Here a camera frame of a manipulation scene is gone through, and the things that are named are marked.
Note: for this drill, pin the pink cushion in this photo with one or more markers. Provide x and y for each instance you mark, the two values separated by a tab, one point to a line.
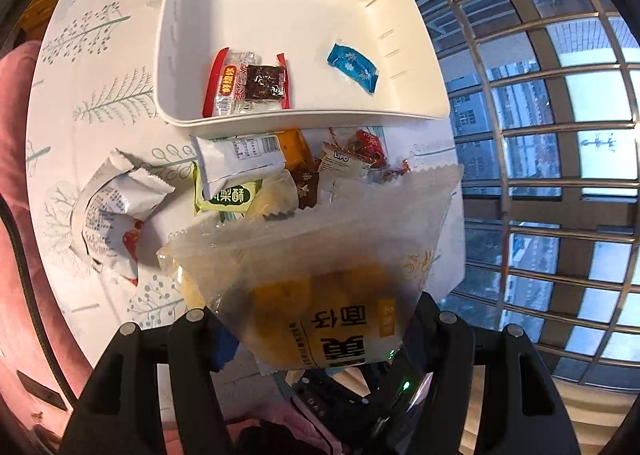
30	310

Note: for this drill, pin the white packet with barcode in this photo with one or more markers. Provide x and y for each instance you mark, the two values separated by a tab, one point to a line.
235	162

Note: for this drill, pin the red twisted candy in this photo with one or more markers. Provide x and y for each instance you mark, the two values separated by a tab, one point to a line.
395	171

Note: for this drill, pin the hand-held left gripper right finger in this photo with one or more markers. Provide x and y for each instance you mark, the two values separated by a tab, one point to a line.
435	350

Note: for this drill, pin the blue snowflake candy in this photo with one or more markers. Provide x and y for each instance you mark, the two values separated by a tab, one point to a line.
351	66

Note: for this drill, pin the small white biscuit packet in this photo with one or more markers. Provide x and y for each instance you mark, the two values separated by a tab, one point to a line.
337	165

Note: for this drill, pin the clear red-edged cake packet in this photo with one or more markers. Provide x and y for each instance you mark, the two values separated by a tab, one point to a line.
224	82

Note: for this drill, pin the green snack packet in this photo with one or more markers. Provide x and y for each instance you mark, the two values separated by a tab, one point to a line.
225	201

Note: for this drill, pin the translucent yellow cake packet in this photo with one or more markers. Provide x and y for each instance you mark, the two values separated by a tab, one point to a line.
325	255

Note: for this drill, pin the metal window grille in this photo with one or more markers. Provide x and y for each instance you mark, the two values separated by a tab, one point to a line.
503	185

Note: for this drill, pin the white plastic tray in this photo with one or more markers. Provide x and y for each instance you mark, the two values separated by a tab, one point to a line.
300	10

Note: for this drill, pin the small brown snowflake candy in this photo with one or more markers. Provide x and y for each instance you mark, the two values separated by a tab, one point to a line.
306	187

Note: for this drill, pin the dark brown square candy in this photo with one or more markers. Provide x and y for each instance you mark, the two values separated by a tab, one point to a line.
265	81

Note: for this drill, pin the orange snack packet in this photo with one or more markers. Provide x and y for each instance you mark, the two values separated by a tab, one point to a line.
295	147

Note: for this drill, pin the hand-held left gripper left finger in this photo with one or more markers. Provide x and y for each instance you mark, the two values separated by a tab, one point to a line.
226	351

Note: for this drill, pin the red snowflake candy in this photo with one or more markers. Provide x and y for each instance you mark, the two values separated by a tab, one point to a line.
367	145

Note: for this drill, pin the white snack packet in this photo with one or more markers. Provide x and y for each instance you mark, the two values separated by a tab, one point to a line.
105	215

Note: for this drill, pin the pale yellow translucent candy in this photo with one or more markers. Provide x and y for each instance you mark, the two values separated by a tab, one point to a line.
274	197

